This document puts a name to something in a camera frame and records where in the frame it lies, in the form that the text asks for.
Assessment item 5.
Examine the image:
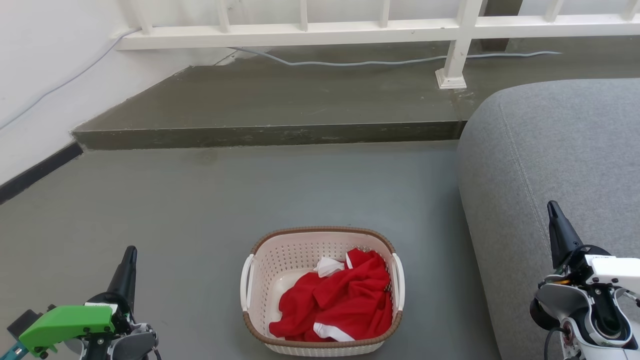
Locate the red garment with white trim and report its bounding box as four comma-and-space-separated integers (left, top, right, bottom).
269, 248, 394, 343

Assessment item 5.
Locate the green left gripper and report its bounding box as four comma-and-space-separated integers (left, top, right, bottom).
19, 246, 138, 358

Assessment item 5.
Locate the dark post behind railing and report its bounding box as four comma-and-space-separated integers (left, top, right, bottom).
481, 0, 524, 52

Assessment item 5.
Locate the white metal railing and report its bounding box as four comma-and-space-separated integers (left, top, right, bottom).
115, 0, 640, 90

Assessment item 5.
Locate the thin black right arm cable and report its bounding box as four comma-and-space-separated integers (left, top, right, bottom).
543, 326, 567, 360

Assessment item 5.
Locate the cream perforated plastic laundry basket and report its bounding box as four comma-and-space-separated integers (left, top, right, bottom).
240, 226, 405, 357

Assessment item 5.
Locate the grey fabric sofa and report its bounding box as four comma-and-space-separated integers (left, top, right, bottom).
457, 78, 640, 360

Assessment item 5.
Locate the long grey floor cable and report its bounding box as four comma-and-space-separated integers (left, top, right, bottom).
0, 29, 563, 131

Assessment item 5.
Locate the black wall baseboard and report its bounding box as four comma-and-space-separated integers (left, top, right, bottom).
0, 142, 84, 205

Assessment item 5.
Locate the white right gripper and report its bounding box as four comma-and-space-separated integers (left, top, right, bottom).
546, 201, 640, 296

